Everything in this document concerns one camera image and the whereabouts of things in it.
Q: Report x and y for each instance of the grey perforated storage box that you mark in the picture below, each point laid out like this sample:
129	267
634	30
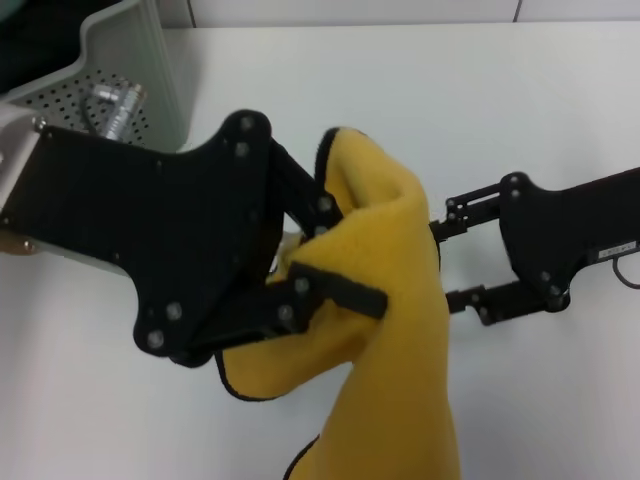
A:
160	75

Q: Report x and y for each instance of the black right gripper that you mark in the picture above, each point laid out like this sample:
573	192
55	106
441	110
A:
560	235

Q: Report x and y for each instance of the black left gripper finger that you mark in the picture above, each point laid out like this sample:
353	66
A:
310	295
310	195

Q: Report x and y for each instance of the yellow towel with black hem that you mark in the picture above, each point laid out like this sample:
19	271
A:
390	300

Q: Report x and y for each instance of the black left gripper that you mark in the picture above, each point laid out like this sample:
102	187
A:
150	225

